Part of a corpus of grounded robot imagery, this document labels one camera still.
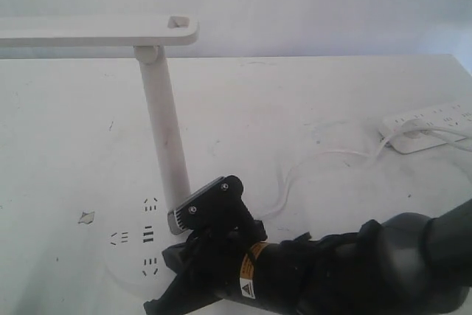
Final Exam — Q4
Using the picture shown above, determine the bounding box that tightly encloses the white desk lamp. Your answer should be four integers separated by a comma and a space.
1, 15, 199, 294

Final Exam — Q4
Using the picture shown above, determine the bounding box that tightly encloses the white power strip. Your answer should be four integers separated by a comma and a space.
378, 101, 471, 136

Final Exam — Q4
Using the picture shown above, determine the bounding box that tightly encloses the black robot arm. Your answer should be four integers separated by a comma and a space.
144, 202, 471, 314

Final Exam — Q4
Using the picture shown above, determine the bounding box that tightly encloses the white power cable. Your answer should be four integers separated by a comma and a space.
260, 128, 428, 220

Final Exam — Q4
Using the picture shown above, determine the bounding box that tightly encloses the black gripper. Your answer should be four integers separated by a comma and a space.
144, 229, 255, 314

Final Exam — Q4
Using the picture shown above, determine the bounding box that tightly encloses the white flat plug adapter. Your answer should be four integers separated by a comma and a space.
389, 131, 445, 154

